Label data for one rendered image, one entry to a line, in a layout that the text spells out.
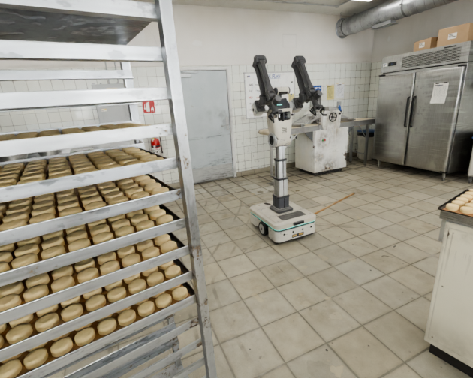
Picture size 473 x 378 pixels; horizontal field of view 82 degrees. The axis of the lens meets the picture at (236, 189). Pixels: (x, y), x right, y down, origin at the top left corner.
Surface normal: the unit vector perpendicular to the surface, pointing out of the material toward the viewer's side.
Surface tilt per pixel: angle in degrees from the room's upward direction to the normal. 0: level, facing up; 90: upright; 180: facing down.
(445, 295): 90
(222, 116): 90
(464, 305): 90
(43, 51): 90
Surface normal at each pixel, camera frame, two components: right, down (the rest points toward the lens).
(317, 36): 0.40, 0.25
